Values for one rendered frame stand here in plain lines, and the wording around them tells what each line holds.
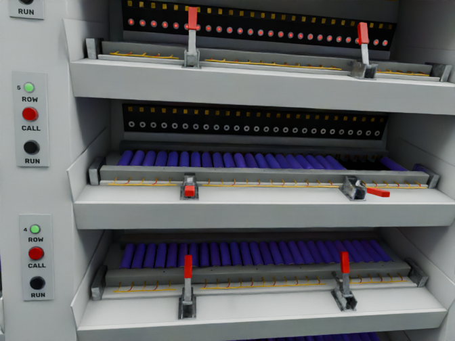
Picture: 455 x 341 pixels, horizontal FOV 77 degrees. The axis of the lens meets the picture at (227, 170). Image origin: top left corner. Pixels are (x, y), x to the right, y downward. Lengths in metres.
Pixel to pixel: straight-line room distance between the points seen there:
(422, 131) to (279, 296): 0.42
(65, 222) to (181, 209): 0.16
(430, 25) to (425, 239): 0.41
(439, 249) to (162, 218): 0.49
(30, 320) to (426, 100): 0.68
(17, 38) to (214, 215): 0.35
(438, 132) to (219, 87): 0.41
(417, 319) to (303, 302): 0.20
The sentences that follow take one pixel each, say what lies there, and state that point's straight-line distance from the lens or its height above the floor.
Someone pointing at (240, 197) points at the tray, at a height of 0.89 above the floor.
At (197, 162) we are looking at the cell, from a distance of 0.50.
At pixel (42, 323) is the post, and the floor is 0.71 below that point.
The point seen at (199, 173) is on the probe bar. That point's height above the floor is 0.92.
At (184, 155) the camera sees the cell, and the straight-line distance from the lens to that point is 0.53.
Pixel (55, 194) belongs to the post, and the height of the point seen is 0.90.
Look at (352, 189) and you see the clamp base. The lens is 0.50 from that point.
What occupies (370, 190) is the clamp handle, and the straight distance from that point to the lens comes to 0.46.
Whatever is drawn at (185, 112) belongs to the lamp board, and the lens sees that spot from 0.57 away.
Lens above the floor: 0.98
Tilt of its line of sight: 6 degrees down
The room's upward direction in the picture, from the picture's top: 2 degrees clockwise
